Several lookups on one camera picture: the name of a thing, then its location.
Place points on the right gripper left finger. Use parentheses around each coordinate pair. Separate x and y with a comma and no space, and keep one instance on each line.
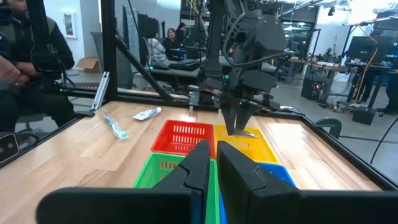
(174,205)

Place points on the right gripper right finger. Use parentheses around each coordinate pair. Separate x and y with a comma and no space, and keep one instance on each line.
(264,205)

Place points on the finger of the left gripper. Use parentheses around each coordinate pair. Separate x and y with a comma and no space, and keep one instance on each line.
(230,118)
(247,113)

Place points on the silver nail clipper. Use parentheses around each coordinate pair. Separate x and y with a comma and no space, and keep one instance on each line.
(248,133)

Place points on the white purple toothpaste tube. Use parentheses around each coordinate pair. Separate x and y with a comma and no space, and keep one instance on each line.
(147,113)

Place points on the green toothbrush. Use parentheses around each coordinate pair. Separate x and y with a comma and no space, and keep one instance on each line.
(115,126)

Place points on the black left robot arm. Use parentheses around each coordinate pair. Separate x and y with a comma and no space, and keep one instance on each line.
(214,37)

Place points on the blue plastic basket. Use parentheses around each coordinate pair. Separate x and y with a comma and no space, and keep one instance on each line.
(280,175)

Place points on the yellow plastic basket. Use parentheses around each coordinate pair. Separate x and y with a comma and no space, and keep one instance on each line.
(261,149)

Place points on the green plastic basket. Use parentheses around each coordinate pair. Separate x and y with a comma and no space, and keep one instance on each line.
(146,177)

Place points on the red plastic basket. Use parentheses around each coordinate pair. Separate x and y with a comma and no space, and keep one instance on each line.
(186,138)

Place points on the black computer tower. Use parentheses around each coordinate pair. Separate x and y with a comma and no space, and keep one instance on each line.
(314,88)

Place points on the wooden work desk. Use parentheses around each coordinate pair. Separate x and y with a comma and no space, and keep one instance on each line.
(326,66)

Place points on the black keyboard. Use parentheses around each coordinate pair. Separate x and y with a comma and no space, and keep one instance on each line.
(183,64)

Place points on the grey office desk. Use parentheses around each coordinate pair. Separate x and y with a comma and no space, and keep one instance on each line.
(174,74)

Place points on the black office chair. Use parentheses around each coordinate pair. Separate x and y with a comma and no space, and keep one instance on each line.
(329,122)

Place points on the person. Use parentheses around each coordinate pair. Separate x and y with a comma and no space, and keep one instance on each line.
(37,102)
(171,43)
(155,49)
(181,32)

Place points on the black computer monitor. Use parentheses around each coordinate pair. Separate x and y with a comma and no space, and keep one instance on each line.
(360,49)

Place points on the black box on floor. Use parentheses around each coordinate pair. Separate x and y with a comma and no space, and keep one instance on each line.
(363,116)

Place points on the grey partition panel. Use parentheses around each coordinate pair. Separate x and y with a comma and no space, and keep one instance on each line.
(122,74)

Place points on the silver aluminium bar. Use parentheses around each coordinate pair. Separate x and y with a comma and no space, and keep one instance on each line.
(101,90)

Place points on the cardboard box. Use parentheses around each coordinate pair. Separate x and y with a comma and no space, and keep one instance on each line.
(88,63)

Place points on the person's hand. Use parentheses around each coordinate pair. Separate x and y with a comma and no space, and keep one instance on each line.
(11,73)

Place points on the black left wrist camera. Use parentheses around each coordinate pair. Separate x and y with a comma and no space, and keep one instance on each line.
(267,34)

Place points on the black aluminium table frame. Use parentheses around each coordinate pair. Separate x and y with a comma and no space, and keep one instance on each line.
(108,46)

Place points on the black table-level camera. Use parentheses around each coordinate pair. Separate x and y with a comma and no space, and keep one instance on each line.
(7,147)

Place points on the black upright post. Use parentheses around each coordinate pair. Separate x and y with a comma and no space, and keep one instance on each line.
(34,25)

